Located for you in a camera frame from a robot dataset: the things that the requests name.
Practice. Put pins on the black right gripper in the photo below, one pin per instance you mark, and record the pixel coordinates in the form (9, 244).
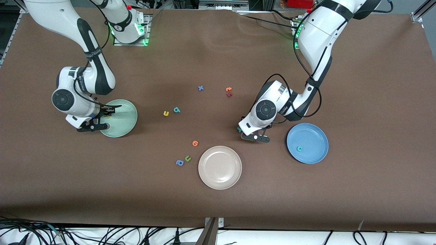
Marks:
(103, 111)

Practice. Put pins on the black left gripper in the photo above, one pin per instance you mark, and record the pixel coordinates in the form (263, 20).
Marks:
(268, 126)

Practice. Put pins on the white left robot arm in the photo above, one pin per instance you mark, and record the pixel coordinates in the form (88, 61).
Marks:
(320, 30)

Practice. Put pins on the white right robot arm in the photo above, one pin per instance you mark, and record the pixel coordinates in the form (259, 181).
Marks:
(54, 17)

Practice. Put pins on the green plate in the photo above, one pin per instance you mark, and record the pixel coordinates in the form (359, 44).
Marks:
(124, 123)

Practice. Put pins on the blue plate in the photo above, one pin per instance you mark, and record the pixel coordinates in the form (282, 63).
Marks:
(313, 136)

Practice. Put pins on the beige plate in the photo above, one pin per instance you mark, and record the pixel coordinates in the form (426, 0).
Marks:
(220, 167)

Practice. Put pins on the green foam letter u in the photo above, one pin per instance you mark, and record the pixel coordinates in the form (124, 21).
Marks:
(187, 159)

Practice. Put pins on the blue foam letter a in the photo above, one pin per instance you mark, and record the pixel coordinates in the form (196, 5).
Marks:
(179, 162)

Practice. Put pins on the brown table cover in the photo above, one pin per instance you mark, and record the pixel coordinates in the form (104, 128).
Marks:
(218, 204)

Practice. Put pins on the silver mounting plate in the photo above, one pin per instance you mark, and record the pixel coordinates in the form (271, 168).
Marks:
(221, 223)

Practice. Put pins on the dark metal beam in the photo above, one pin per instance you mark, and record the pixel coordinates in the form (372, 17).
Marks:
(209, 236)

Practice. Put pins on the red box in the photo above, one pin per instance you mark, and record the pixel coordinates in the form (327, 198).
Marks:
(299, 3)

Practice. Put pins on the gray metal box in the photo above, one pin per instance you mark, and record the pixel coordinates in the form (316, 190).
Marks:
(223, 5)

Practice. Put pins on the small white paper tag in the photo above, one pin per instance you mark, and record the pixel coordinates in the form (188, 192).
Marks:
(360, 224)

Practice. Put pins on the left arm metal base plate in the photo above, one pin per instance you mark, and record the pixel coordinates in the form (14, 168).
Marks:
(294, 21)

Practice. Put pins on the aluminium frame rail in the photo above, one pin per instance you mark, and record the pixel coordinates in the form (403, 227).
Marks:
(13, 32)
(418, 15)

